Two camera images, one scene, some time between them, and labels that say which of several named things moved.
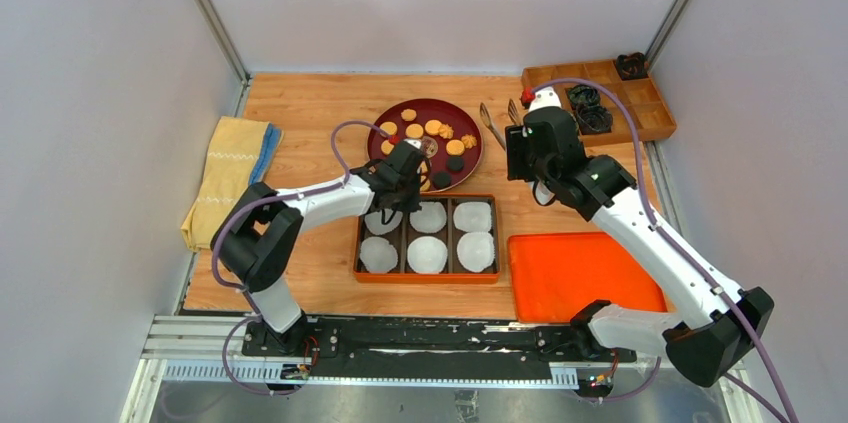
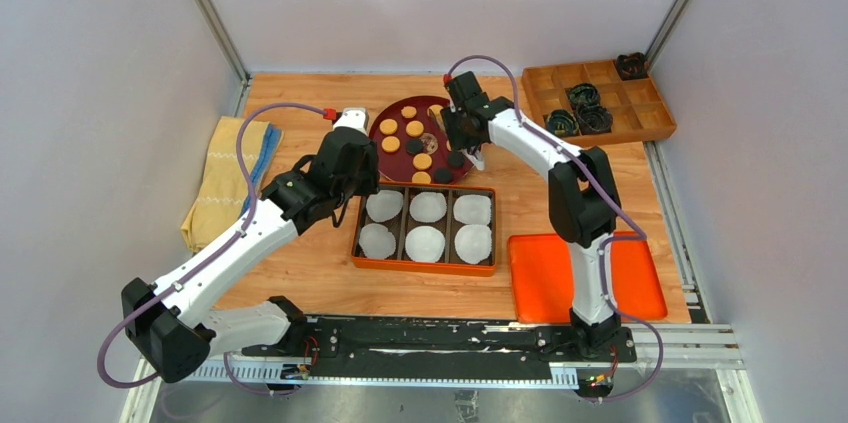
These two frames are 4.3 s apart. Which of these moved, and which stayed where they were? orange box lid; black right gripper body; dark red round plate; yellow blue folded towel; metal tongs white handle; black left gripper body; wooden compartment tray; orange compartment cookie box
Moved: metal tongs white handle; black left gripper body; orange compartment cookie box; black right gripper body
Stayed: orange box lid; dark red round plate; wooden compartment tray; yellow blue folded towel
